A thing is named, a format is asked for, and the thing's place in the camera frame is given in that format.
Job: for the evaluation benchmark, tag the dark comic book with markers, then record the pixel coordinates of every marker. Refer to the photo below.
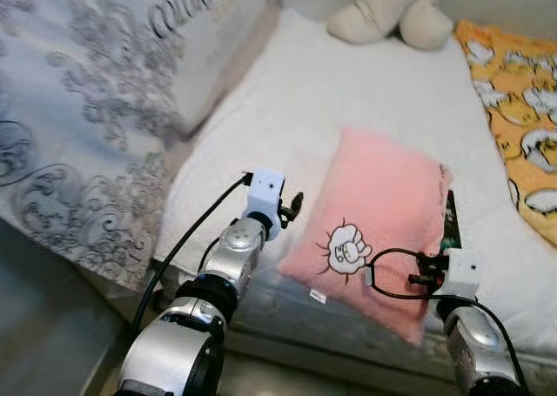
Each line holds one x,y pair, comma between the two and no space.
451,220

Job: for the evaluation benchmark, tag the pink pillow with fist print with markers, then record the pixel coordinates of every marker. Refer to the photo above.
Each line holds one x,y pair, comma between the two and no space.
383,204

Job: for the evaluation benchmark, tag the yellow cartoon egg blanket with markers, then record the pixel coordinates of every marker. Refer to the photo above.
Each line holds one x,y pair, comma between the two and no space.
513,100

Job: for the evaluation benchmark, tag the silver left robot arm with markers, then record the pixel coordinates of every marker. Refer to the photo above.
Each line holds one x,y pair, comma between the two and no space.
174,344

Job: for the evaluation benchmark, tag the white quilted mattress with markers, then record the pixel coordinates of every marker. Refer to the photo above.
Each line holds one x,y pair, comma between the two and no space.
348,83

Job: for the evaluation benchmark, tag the beige plush toy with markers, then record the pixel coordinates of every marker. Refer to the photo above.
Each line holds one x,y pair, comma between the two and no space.
392,13

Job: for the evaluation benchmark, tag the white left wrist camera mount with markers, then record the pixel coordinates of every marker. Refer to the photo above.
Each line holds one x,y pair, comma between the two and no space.
264,196

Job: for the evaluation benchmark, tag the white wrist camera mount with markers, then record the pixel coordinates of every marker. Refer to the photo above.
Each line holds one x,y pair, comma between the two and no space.
264,196
461,274

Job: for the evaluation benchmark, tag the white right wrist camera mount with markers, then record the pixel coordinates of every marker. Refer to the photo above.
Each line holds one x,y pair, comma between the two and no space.
461,274

